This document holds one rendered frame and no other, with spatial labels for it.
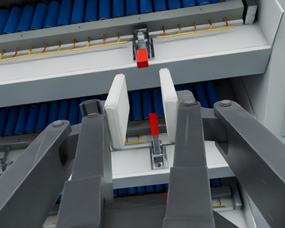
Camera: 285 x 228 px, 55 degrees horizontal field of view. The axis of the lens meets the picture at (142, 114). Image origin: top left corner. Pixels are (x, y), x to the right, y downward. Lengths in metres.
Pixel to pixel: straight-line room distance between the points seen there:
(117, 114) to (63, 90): 0.24
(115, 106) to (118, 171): 0.32
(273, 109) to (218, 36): 0.13
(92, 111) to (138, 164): 0.32
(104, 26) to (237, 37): 0.17
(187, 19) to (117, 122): 0.25
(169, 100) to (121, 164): 0.33
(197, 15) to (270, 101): 0.15
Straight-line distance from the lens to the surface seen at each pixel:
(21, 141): 0.54
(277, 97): 0.42
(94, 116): 0.15
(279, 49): 0.39
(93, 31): 0.39
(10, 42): 0.43
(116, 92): 0.18
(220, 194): 0.61
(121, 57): 0.37
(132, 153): 0.48
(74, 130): 0.16
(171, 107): 0.16
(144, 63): 0.29
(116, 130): 0.16
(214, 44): 0.38
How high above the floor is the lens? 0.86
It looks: 32 degrees down
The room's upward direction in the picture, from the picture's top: 9 degrees counter-clockwise
